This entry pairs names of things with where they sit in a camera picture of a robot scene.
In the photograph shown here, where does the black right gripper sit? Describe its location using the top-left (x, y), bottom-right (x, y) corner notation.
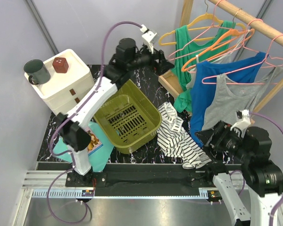
top-left (194, 118), bottom-right (252, 161)

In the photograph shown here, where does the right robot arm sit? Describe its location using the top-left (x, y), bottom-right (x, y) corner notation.
top-left (195, 121), bottom-right (283, 226)

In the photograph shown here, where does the dark green mug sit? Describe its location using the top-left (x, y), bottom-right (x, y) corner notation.
top-left (24, 59), bottom-right (51, 85)

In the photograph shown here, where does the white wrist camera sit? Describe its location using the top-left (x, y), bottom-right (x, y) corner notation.
top-left (140, 24), bottom-right (158, 54)
top-left (230, 109), bottom-right (253, 137)

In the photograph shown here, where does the dark red cube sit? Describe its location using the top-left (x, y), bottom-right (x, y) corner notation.
top-left (52, 57), bottom-right (69, 73)

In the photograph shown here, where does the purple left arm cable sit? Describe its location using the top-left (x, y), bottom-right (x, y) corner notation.
top-left (46, 21), bottom-right (144, 224)

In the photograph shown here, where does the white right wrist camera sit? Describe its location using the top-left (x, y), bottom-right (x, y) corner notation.
top-left (230, 109), bottom-right (253, 137)

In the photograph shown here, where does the black white striped tank top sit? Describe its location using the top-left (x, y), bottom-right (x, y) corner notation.
top-left (157, 102), bottom-right (211, 169)

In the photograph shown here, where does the olive green plastic basket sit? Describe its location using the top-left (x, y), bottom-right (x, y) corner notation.
top-left (94, 80), bottom-right (162, 154)

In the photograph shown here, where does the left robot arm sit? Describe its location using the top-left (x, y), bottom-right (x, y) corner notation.
top-left (57, 38), bottom-right (171, 186)

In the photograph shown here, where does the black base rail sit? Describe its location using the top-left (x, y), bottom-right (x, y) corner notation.
top-left (35, 162), bottom-right (246, 189)

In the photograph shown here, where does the pink wire hanger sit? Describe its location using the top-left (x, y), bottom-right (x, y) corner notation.
top-left (167, 0), bottom-right (225, 62)

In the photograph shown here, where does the light grey tank top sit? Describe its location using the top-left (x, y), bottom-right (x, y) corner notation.
top-left (185, 35), bottom-right (250, 90)

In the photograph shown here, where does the orange plastic hanger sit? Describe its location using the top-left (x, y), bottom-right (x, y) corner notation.
top-left (180, 28), bottom-right (256, 72)

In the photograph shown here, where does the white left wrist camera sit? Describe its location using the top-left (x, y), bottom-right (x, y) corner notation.
top-left (140, 24), bottom-right (158, 54)

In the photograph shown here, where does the yellow velvet hanger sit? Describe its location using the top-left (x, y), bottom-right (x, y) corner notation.
top-left (158, 0), bottom-right (247, 46)

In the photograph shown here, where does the wooden clothes rack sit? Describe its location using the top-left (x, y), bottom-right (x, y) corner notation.
top-left (158, 0), bottom-right (283, 125)

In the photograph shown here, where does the white cable duct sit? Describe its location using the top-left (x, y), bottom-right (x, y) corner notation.
top-left (32, 188), bottom-right (221, 200)

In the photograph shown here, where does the pink hanger under blue top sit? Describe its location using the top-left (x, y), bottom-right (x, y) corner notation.
top-left (186, 18), bottom-right (265, 73)

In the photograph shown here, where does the pink hanger under grey top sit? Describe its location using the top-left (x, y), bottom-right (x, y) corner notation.
top-left (201, 33), bottom-right (283, 86)

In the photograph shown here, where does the blue tank top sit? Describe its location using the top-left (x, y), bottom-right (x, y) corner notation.
top-left (190, 52), bottom-right (266, 147)

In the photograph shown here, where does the white drawer unit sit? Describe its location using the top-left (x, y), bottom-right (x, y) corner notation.
top-left (29, 49), bottom-right (94, 115)

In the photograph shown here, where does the green tank top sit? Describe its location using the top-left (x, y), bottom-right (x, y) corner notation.
top-left (169, 20), bottom-right (237, 113)

